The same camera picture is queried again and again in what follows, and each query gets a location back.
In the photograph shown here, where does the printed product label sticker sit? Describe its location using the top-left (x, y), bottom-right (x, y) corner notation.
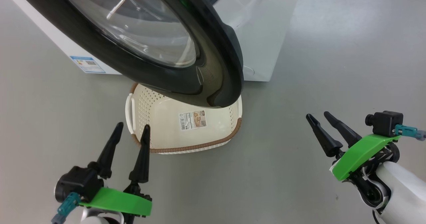
top-left (179, 110), bottom-right (207, 131)

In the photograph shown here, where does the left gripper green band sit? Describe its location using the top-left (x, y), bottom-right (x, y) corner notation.
top-left (80, 122), bottom-right (152, 224)

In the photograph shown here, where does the teal left camera cable connector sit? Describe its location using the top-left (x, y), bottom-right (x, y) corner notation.
top-left (51, 192), bottom-right (81, 224)

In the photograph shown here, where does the blue energy label sticker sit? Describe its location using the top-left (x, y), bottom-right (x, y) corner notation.
top-left (70, 56), bottom-right (106, 74)

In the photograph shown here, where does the cream laundry basket brown rim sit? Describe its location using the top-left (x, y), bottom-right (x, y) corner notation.
top-left (125, 83), bottom-right (243, 154)

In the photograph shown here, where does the teal camera cable connector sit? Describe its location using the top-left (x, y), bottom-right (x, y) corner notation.
top-left (394, 124), bottom-right (426, 141)
top-left (51, 192), bottom-right (81, 224)

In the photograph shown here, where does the black round washer door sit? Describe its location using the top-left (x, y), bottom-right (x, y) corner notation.
top-left (12, 0), bottom-right (244, 109)

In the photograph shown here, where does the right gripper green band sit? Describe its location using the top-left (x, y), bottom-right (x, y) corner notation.
top-left (306, 111), bottom-right (401, 183)

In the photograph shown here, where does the teal right camera cable connector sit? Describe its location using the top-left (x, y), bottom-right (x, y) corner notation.
top-left (394, 124), bottom-right (426, 141)

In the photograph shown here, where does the white front-load washing machine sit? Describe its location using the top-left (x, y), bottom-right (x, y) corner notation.
top-left (0, 0), bottom-right (302, 82)

